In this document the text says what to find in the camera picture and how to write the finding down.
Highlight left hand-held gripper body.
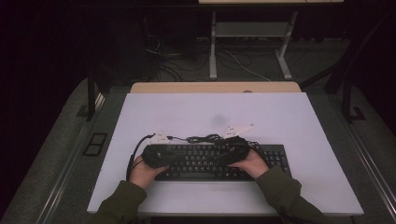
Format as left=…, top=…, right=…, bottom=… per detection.
left=141, top=130, right=172, bottom=170

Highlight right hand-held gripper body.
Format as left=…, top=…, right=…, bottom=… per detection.
left=222, top=123, right=255, bottom=164

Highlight black keyboard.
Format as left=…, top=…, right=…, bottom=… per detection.
left=153, top=143, right=292, bottom=182

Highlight person's right hand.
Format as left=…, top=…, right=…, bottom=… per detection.
left=228, top=148, right=270, bottom=180

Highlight person's left hand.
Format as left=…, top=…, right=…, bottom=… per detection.
left=129, top=155, right=171, bottom=189

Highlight white board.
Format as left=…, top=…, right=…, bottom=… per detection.
left=87, top=91, right=364, bottom=217

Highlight black floor outlet plate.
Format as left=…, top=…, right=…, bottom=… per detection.
left=82, top=133, right=108, bottom=157

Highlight wooden table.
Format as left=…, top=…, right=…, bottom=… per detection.
left=130, top=81, right=303, bottom=94

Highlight black metal stand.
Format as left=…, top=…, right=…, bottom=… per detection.
left=86, top=71, right=111, bottom=121
left=300, top=12, right=393, bottom=124

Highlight light desk top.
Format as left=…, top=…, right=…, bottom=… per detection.
left=198, top=0, right=345, bottom=5

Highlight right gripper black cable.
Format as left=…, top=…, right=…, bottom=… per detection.
left=247, top=140, right=309, bottom=224

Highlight black keyboard cable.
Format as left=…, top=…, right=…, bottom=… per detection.
left=166, top=133, right=227, bottom=145

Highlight white floor cable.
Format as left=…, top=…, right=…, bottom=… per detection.
left=223, top=49, right=272, bottom=82

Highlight black floor cables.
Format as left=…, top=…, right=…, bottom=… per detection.
left=144, top=34, right=250, bottom=82

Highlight metal floor rail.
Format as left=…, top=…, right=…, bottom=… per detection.
left=36, top=92, right=106, bottom=224
left=330, top=99, right=396, bottom=216

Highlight white metal desk frame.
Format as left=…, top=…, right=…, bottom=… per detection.
left=208, top=11, right=299, bottom=80

